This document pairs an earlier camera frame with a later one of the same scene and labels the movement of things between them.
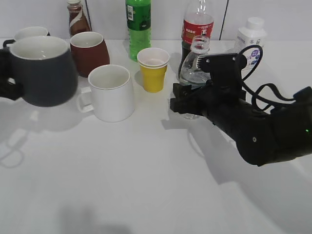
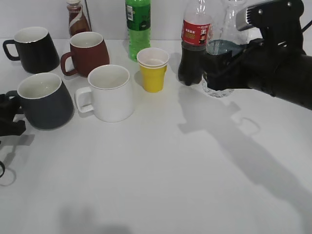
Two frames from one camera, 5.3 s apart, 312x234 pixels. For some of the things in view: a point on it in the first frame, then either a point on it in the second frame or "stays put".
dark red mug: [89, 51] stays put
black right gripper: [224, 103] → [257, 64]
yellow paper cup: [153, 62] stays put
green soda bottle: [138, 15] stays put
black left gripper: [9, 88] → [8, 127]
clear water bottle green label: [190, 75] → [224, 36]
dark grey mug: [49, 71] → [46, 103]
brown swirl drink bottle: [79, 21] stays put
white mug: [112, 93] stays put
